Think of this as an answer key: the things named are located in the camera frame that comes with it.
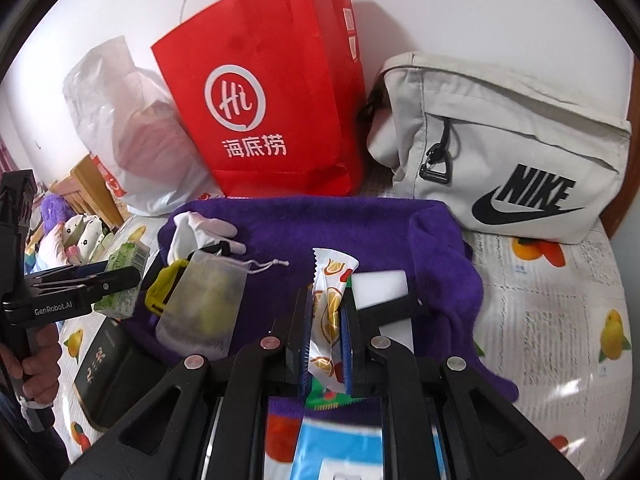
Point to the white plush toy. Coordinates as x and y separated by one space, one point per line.
75 232

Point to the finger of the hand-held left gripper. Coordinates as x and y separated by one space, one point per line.
100 285
75 273

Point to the purple towel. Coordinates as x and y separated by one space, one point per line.
310 230

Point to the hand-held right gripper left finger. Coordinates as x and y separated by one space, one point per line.
301 342

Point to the yellow black plastic clip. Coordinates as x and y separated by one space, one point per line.
162 285

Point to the blue tissue pack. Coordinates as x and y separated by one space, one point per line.
340 447

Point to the purple plush toy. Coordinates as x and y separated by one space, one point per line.
55 210

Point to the fruit-printed tablecloth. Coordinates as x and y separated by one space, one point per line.
550 285

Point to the person's left hand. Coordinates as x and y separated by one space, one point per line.
42 365

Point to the white sponge block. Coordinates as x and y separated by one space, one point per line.
380 285

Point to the green drink carton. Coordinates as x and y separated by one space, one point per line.
127 257

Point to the red paper bag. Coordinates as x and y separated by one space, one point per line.
280 60

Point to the black box with gold print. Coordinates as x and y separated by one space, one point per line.
115 375

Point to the wooden furniture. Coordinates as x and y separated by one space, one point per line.
95 205

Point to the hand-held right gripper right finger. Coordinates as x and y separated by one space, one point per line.
346 350

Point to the beige sling bag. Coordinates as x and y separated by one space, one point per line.
500 125

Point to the white glove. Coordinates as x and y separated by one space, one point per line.
192 232

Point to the white plastic bag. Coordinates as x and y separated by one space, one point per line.
145 165

